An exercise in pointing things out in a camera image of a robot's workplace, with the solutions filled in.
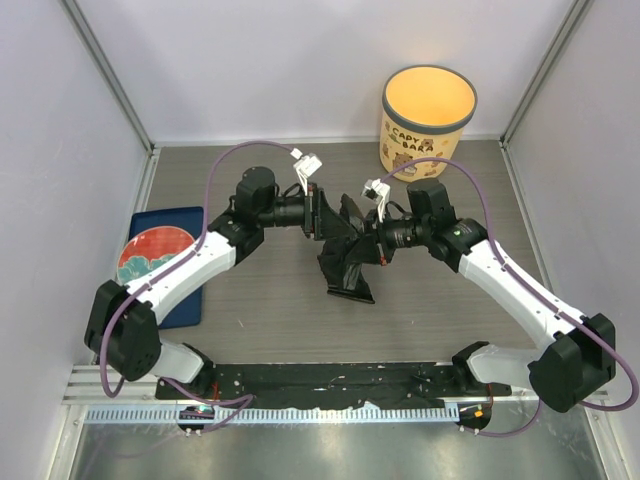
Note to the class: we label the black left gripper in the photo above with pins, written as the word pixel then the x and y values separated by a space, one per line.
pixel 320 220

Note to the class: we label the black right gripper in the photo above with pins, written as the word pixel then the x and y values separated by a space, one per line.
pixel 374 247

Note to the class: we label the black trash bag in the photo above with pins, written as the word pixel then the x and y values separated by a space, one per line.
pixel 343 281

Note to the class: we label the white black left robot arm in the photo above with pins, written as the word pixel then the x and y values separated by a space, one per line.
pixel 123 328

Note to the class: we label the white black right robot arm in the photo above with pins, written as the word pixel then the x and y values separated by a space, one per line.
pixel 572 356

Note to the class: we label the yellow capybara trash bin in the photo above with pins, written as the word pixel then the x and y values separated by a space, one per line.
pixel 425 109

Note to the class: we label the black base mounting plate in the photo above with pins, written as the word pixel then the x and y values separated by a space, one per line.
pixel 338 386

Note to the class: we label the blue tray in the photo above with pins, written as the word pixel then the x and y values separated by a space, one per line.
pixel 187 218

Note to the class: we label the red and teal plate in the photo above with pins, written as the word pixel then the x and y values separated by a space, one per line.
pixel 149 250

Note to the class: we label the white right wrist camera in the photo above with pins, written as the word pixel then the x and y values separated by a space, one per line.
pixel 378 192

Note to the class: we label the perforated cable duct strip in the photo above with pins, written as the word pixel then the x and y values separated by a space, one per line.
pixel 185 414

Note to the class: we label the aluminium frame rail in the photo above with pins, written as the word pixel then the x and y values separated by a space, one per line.
pixel 84 387

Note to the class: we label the right aluminium corner post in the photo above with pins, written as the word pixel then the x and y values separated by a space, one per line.
pixel 568 27

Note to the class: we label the aluminium corner post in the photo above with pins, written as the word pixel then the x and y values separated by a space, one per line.
pixel 91 43
pixel 568 27

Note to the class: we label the left aluminium corner post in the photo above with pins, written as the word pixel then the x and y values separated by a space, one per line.
pixel 91 43

